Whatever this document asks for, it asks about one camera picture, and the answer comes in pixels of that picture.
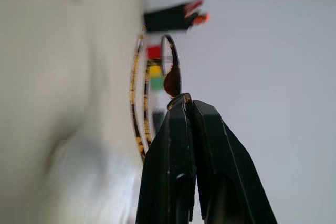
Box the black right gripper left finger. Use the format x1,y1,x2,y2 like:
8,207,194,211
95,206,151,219
135,102,197,224

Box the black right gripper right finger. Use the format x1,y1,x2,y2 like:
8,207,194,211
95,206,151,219
193,100,278,224

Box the grey glasses case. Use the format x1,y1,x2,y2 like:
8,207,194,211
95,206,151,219
44,129,144,224

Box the tortoiseshell round glasses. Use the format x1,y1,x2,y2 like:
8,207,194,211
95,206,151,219
129,23,191,162

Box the black tool holder cup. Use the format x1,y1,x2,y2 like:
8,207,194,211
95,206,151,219
143,5,194,33

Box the green block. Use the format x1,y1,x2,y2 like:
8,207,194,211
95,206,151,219
151,77,165,91

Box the yellow block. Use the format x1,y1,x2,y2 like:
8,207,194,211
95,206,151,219
149,66,162,78

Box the red block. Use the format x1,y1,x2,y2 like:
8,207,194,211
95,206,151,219
146,46,162,59

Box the orange tipped screwdriver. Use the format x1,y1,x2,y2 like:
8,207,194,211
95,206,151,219
195,11,212,25

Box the red black handled screwdriver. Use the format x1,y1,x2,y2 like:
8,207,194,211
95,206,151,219
183,0,205,9
185,7,203,17

